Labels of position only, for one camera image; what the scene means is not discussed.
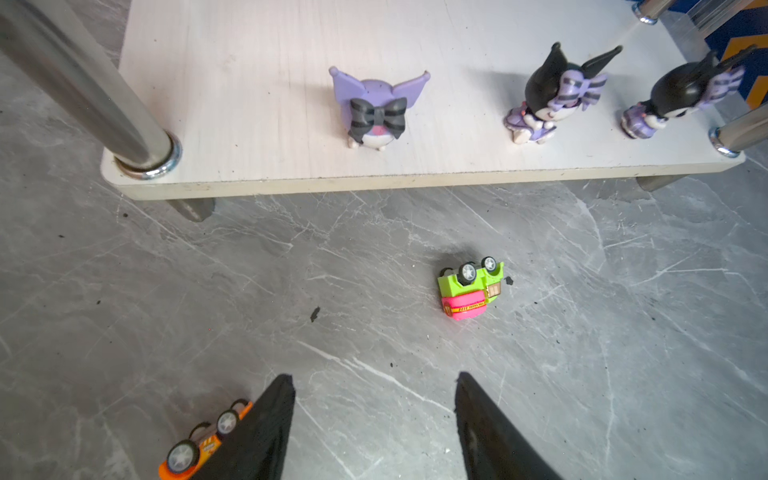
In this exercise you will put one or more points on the black purple Kuromi figure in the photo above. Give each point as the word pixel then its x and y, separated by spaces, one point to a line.
pixel 678 99

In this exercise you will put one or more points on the small purple figure toy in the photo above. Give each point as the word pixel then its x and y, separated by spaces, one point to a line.
pixel 373 111

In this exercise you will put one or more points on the white two-tier shelf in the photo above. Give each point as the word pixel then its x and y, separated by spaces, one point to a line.
pixel 235 98

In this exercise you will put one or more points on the orange toy car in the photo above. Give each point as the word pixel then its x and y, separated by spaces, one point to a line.
pixel 187 456

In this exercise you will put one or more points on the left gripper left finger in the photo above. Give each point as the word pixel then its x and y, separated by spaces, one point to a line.
pixel 257 447

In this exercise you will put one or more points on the green pink toy car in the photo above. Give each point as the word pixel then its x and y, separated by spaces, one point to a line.
pixel 468 290

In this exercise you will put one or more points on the purple black figure toy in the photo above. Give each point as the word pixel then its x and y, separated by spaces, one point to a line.
pixel 554 92

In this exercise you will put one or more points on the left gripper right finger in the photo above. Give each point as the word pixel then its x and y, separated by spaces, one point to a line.
pixel 492 447

